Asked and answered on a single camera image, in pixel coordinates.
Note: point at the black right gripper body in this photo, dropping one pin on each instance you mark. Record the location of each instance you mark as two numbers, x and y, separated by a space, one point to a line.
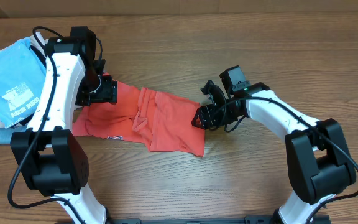
226 116

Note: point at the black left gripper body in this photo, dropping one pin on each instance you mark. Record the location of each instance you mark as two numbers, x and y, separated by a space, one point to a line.
96 89

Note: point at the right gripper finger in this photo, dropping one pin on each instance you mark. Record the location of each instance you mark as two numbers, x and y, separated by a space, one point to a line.
198 120
214 93

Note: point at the red t-shirt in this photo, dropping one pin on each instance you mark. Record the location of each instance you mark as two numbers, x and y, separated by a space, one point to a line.
159 120

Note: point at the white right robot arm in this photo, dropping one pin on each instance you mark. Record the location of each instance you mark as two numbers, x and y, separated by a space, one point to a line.
318 160

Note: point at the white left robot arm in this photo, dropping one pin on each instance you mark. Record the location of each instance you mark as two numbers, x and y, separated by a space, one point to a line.
52 166

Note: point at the black folded garment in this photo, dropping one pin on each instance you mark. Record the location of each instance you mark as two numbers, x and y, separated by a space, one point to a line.
42 59

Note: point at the light blue folded t-shirt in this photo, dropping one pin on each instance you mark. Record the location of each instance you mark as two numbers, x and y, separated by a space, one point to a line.
22 77

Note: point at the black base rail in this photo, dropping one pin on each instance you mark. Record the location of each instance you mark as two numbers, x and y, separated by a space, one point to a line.
250 219

